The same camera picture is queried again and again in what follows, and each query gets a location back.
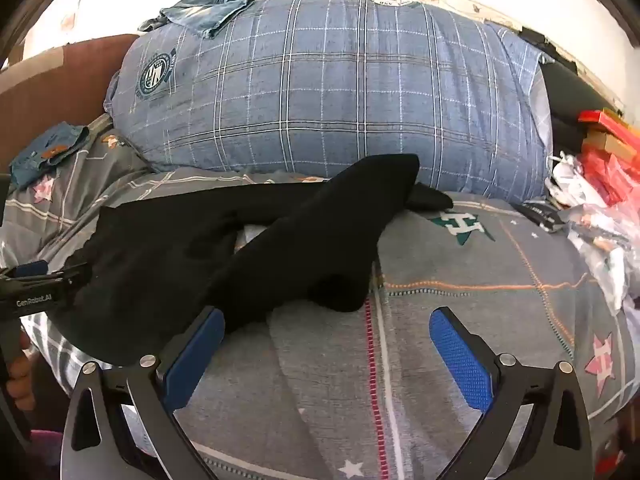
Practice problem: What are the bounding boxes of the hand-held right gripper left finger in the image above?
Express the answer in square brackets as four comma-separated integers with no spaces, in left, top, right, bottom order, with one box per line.
[60,306,226,480]

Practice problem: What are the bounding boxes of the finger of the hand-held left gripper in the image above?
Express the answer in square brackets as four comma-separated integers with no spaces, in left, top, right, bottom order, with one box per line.
[0,260,51,281]
[46,264,94,292]

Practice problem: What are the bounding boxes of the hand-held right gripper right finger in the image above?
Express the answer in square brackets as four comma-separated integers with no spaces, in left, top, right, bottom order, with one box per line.
[429,306,596,480]

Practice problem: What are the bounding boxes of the black pants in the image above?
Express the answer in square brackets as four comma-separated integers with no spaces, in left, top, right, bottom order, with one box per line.
[50,154,455,367]

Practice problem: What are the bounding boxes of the person's left hand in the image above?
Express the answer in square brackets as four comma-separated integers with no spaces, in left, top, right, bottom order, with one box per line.
[6,332,37,412]

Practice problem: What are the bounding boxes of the grey patterned bedsheet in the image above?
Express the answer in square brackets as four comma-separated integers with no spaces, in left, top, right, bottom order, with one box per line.
[0,114,632,480]

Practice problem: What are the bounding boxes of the blue denim garment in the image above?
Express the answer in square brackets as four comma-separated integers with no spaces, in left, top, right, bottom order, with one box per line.
[139,0,257,40]
[10,122,91,190]

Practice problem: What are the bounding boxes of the black packet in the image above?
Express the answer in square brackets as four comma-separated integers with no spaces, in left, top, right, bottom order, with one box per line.
[515,200,569,234]

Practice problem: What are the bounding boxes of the brown headboard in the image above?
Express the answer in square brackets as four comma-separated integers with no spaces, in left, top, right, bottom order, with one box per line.
[0,34,139,172]

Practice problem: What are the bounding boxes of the crumpled clear plastic bag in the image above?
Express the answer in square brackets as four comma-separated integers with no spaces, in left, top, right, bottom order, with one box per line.
[545,152,635,311]

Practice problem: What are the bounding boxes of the red flat box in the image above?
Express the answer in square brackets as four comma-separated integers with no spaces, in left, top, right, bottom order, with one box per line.
[578,109,640,147]

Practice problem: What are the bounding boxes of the black cushion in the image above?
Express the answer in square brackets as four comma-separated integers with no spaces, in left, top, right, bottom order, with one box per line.
[540,60,626,152]

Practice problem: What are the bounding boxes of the blue plaid pillow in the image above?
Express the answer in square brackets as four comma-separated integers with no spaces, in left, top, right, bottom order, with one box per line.
[104,0,553,202]

